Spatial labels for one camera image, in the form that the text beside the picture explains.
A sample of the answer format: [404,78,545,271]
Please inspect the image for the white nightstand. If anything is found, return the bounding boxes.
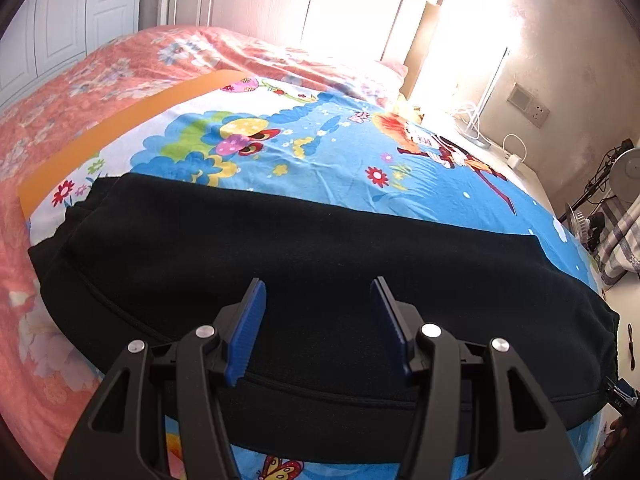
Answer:
[421,110,554,216]

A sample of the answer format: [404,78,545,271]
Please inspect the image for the silver finned spot lamp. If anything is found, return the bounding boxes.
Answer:
[566,205,605,252]

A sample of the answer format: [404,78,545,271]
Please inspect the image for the white charger with cable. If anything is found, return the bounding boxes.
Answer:
[501,132,528,170]

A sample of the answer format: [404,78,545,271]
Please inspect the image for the white desk lamp stand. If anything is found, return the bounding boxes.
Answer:
[459,47,510,150]

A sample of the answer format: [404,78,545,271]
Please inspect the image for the pink floral quilt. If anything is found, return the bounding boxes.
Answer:
[1,26,408,479]

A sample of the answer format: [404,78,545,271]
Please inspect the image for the white wardrobe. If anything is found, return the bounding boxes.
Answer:
[1,0,140,108]

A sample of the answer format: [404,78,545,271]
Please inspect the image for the blue cartoon bed sheet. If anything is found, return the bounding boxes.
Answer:
[18,73,600,479]

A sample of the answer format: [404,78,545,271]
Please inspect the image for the wall socket panel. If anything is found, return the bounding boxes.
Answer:
[508,84,550,129]

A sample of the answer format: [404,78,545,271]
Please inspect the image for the round studio lamp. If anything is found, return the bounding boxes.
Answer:
[556,138,640,224]

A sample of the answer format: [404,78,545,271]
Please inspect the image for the black sweat pants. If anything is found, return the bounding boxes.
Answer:
[28,174,618,464]

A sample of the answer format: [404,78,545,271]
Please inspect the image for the striped blue white cloth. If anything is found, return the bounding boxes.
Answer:
[596,197,640,288]

